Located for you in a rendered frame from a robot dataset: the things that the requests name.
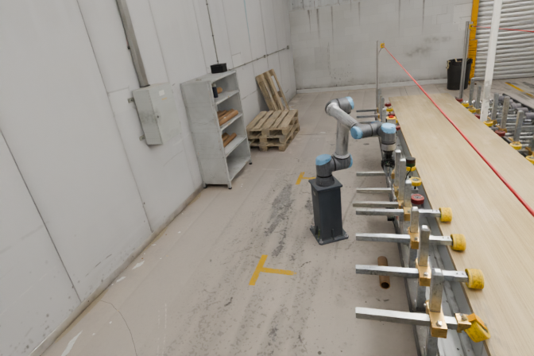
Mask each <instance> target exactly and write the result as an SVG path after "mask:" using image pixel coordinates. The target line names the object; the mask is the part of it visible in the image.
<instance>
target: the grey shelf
mask: <svg viewBox="0 0 534 356"><path fill-rule="evenodd" d="M234 74H235V75H234ZM236 77H237V78H236ZM196 79H201V80H199V81H196ZM235 79H236V80H235ZM213 83H215V85H216V88H217V87H221V88H222V92H221V93H219V94H218V98H214V95H213V91H212V86H211V85H212V84H213ZM236 84H237V85H236ZM180 89H181V92H182V96H183V99H184V105H185V109H186V112H187V116H188V122H189V126H190V130H191V133H192V140H193V143H194V146H195V153H196V156H197V160H198V163H199V170H200V173H201V176H202V181H203V188H207V186H206V184H228V188H229V189H231V188H232V187H231V181H232V179H233V178H234V176H235V175H236V174H237V173H238V172H239V171H240V170H241V169H242V168H243V166H244V165H245V164H246V163H247V162H248V160H250V164H252V161H251V156H250V147H249V142H248V137H247V132H246V123H245V118H244V113H243V108H242V99H241V94H240V89H239V84H238V75H237V70H232V71H227V72H223V73H215V74H211V73H208V74H206V75H202V76H200V77H197V78H194V79H191V80H189V81H186V82H183V83H180ZM209 94H210V95H209ZM239 95H240V96H239ZM238 97H239V98H238ZM239 102H240V103H239ZM240 107H241V108H240ZM219 108H220V109H219ZM230 109H234V110H237V111H238V114H237V115H236V116H234V117H233V118H232V119H230V120H229V121H227V122H226V123H224V124H223V125H221V126H219V119H218V118H217V117H218V115H217V111H219V110H220V111H223V110H227V111H228V110H230ZM241 111H242V112H241ZM243 120H244V121H243ZM242 121H243V122H242ZM243 126H244V127H243ZM244 130H245V132H244ZM224 132H225V133H227V134H229V135H231V134H232V133H236V134H237V136H236V137H235V138H234V139H233V140H232V141H231V142H230V143H229V144H228V145H227V146H226V147H225V148H224V147H223V140H222V134H224ZM220 142H221V143H220ZM219 145H220V146H219ZM246 145H247V146H246ZM221 146H222V147H221ZM220 149H221V150H220ZM247 150H248V151H247ZM248 154H249V156H248Z"/></svg>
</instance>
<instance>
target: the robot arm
mask: <svg viewBox="0 0 534 356"><path fill-rule="evenodd" d="M353 109H354V102H353V99H352V98H351V97H349V96H348V97H342V98H338V99H332V100H330V101H329V102H328V103H327V104H326V106H325V111H326V113H327V114H328V115H329V116H333V117H334V118H335V119H336V120H337V133H336V150H335V151H334V156H331V155H329V154H322V155H319V156H317V158H316V159H315V166H316V178H315V184H316V185H317V186H320V187H329V186H331V185H333V184H334V183H335V179H334V177H333V175H332V172H334V171H338V170H343V169H347V168H350V167H351V166H352V164H353V159H352V156H351V154H350V153H349V152H348V141H349V131H350V133H351V136H352V137H353V139H361V138H365V137H372V136H377V135H378V136H380V137H381V149H382V150H383V152H385V154H384V156H383V157H382V161H381V167H382V168H383V171H384V173H385V175H387V176H390V175H391V174H392V171H393V168H394V167H395V160H394V157H393V156H392V155H393V152H394V149H395V148H396V126H395V125H394V124H391V123H383V122H380V121H374V122H371V123H370V124H366V125H363V124H361V123H359V122H357V121H356V120H355V119H353V118H352V117H351V116H350V112H351V110H353ZM388 167H389V173H387V172H388V171H387V168H388Z"/></svg>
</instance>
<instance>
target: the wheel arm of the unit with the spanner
mask: <svg viewBox="0 0 534 356"><path fill-rule="evenodd" d="M411 205H412V207H418V208H420V207H421V204H420V205H417V204H414V203H412V202H411ZM352 206H353V207H394V208H398V202H372V201H352Z"/></svg>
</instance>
